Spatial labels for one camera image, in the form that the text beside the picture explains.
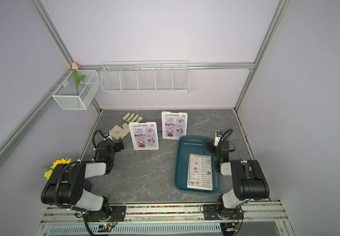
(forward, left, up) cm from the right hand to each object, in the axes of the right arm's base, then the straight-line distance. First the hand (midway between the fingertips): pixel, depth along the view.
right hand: (216, 138), depth 94 cm
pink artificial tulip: (+27, +87, +26) cm, 95 cm away
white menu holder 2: (+11, +34, +10) cm, 37 cm away
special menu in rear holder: (+8, +27, +4) cm, 28 cm away
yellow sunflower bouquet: (-29, +81, +17) cm, 88 cm away
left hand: (-1, +66, +1) cm, 66 cm away
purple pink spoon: (+7, +37, +2) cm, 38 cm away
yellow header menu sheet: (-21, +12, -8) cm, 25 cm away
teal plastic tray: (-2, +21, -6) cm, 22 cm away
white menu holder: (-2, +53, +1) cm, 53 cm away
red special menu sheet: (-1, +45, +4) cm, 45 cm away
